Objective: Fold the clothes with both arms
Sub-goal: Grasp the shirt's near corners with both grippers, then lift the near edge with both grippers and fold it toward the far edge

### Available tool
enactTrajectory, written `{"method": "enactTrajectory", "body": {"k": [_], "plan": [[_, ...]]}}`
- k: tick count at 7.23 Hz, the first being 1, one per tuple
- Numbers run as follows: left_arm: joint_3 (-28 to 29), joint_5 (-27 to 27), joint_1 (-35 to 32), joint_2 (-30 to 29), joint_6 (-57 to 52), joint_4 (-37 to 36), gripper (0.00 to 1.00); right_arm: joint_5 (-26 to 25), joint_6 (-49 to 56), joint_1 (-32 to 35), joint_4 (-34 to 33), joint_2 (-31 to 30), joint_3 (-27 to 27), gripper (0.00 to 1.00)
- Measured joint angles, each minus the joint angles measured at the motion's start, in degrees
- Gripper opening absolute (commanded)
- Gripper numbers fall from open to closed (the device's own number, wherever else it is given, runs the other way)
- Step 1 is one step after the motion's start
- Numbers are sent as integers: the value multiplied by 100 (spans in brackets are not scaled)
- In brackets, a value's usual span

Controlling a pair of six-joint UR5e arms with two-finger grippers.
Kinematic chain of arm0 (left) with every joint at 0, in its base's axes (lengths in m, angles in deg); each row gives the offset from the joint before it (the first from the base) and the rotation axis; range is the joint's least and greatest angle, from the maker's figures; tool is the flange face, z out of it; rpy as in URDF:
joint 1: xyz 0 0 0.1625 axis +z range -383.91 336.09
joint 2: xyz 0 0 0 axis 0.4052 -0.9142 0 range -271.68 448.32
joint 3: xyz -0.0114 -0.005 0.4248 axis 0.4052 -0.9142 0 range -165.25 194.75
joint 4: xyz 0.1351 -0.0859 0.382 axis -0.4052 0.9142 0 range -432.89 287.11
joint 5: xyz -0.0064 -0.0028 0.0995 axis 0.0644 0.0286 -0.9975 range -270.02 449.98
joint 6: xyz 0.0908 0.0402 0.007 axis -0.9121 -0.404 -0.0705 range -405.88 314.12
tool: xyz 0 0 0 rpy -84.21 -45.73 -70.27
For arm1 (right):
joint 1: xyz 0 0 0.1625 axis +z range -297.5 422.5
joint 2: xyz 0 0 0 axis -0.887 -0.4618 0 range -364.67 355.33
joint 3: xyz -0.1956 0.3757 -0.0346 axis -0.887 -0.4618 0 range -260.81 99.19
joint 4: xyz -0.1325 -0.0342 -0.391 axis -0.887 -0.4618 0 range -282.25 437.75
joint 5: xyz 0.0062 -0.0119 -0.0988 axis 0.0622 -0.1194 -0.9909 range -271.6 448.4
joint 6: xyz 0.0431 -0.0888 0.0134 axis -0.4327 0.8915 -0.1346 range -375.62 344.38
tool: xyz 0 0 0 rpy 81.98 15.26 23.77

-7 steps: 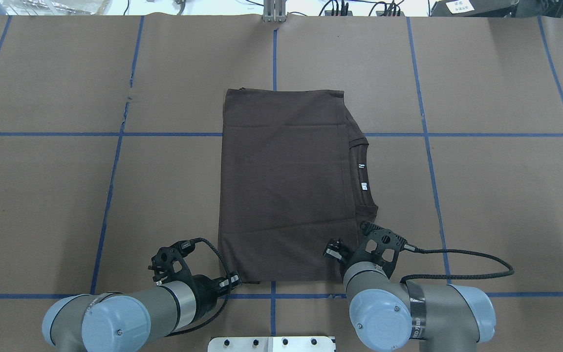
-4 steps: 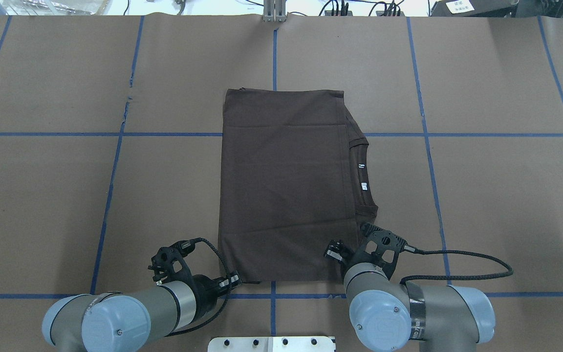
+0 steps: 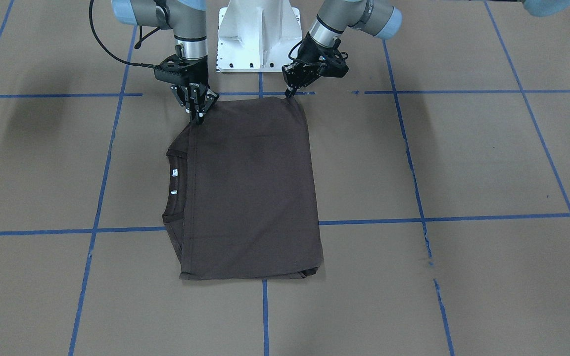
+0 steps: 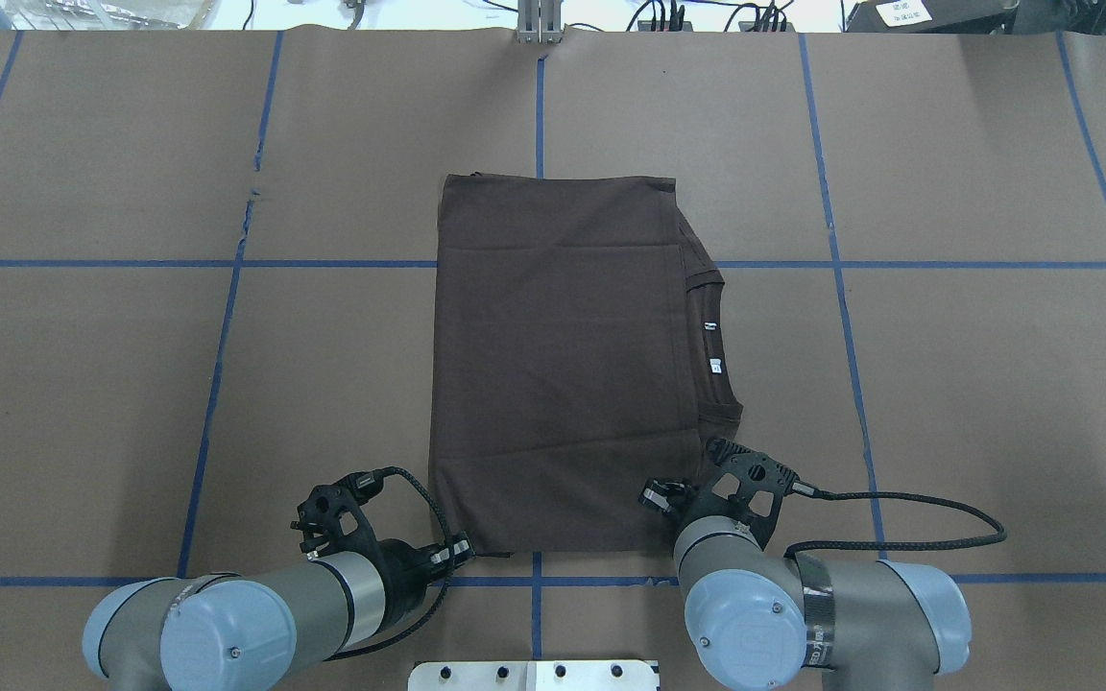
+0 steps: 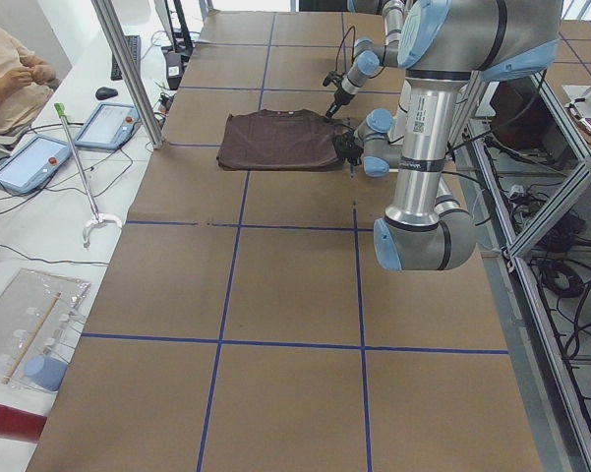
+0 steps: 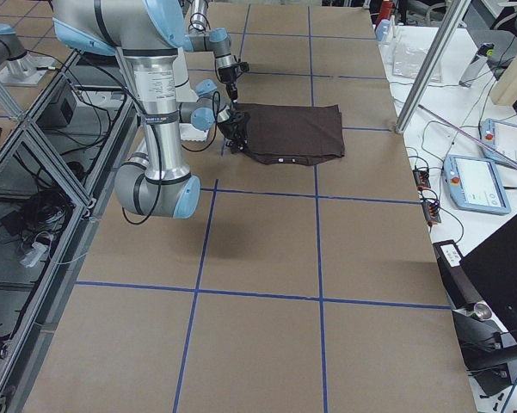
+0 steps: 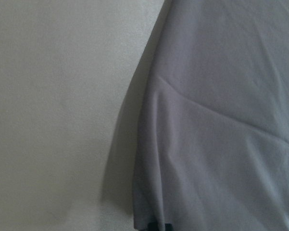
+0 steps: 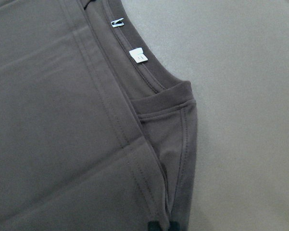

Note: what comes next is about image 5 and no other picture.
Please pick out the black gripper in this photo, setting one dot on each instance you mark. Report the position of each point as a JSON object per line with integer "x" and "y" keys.
{"x": 347, "y": 146}
{"x": 340, "y": 95}

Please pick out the dark brown t-shirt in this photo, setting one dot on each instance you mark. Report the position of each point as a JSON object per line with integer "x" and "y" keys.
{"x": 269, "y": 140}

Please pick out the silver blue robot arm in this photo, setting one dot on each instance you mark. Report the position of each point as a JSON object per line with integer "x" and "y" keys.
{"x": 367, "y": 56}
{"x": 438, "y": 45}

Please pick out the far teach pendant tablet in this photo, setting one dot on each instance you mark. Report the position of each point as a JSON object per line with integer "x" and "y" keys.
{"x": 109, "y": 126}

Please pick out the teach pendant tablet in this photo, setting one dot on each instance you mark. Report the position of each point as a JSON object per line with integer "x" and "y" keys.
{"x": 33, "y": 164}
{"x": 109, "y": 126}

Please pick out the black computer mouse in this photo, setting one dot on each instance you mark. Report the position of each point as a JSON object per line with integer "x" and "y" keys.
{"x": 104, "y": 93}

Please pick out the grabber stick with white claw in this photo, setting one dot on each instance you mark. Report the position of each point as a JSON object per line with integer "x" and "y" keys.
{"x": 98, "y": 218}

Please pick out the near teach pendant tablet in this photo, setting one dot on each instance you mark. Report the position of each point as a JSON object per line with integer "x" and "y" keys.
{"x": 33, "y": 164}

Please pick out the seated person in beige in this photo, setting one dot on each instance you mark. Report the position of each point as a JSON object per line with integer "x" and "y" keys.
{"x": 26, "y": 84}

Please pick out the clear plastic bag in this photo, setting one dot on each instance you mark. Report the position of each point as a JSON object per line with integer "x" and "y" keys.
{"x": 24, "y": 299}

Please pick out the blue plastic cup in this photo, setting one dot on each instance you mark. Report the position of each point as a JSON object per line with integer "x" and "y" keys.
{"x": 46, "y": 371}

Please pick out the wooden stick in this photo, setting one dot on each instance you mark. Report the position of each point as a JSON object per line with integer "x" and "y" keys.
{"x": 30, "y": 339}

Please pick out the red cylinder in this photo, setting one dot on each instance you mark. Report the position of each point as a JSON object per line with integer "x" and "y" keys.
{"x": 20, "y": 425}

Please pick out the aluminium frame post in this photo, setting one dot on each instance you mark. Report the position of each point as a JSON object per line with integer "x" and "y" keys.
{"x": 114, "y": 35}

